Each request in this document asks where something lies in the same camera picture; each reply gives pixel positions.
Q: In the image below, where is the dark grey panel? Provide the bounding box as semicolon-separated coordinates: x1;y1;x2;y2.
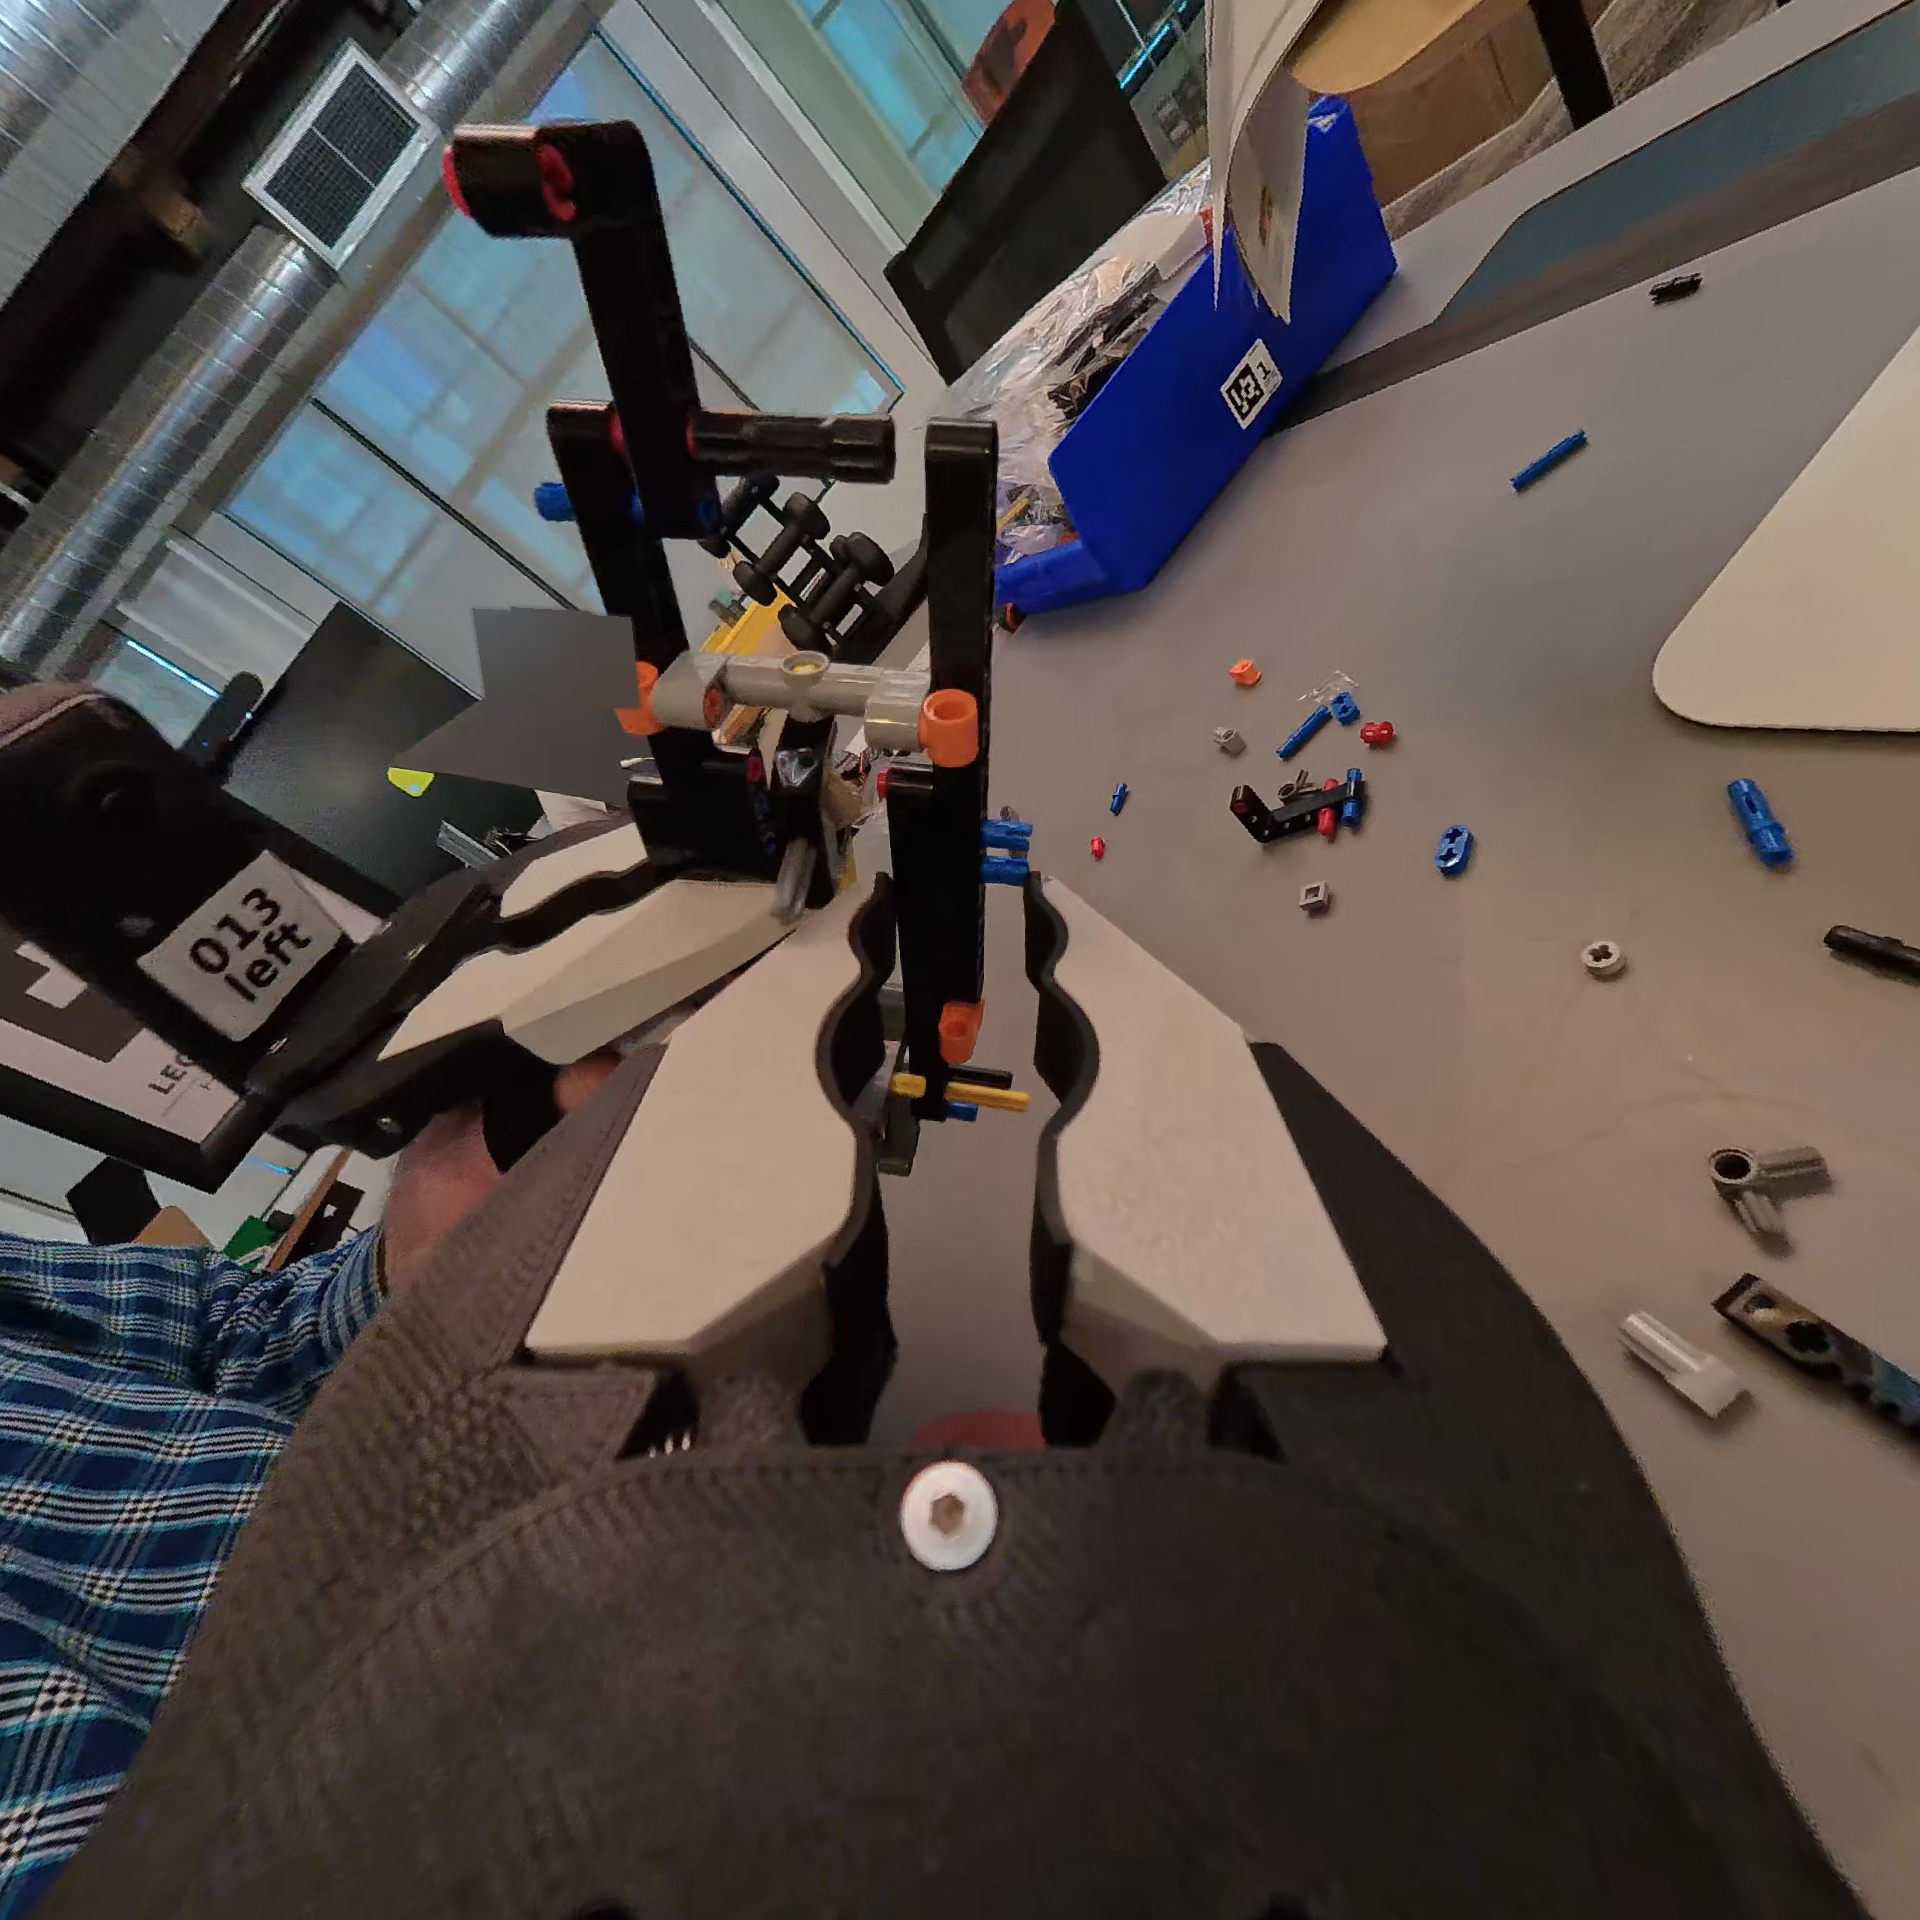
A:
386;603;650;794

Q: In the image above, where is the brown cardboard box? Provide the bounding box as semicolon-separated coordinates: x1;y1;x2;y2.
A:
1297;0;1615;204

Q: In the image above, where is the white vent grille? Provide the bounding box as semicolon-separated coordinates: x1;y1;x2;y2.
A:
243;38;441;272

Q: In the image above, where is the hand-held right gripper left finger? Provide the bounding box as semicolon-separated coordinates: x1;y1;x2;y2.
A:
521;872;894;1426

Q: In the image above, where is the person's left hand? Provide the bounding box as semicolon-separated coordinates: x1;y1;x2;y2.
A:
376;1050;624;1296

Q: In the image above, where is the white instruction booklet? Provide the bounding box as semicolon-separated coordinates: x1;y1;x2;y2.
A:
1206;0;1329;328

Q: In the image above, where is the blue storage bin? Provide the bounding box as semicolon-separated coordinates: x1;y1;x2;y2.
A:
994;93;1402;620

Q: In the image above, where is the clear plastic bag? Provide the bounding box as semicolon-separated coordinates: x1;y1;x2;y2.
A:
944;246;1216;602

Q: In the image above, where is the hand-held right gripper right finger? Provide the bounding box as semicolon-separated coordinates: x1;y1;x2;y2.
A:
1024;873;1392;1424

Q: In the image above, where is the silver air duct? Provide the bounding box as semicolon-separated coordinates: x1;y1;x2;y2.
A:
0;0;601;669

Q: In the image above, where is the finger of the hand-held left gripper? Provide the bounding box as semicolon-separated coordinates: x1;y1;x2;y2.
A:
376;881;808;1067
491;818;665;941

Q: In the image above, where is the grey three-pronged lego connector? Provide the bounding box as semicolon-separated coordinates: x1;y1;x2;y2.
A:
1707;1144;1837;1244

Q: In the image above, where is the lego vehicle chassis assembly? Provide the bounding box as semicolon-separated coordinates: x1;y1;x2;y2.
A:
443;120;1041;1180

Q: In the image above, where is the light grey lego connector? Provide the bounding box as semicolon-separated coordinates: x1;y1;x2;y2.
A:
1617;1310;1752;1422

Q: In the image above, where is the black monitor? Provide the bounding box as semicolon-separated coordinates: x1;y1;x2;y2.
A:
883;0;1174;384

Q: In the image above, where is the black angled lego subassembly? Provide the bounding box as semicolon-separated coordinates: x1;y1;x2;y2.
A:
1227;769;1370;845

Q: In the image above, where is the person's left forearm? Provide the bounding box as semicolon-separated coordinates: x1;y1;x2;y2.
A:
0;1227;397;1920

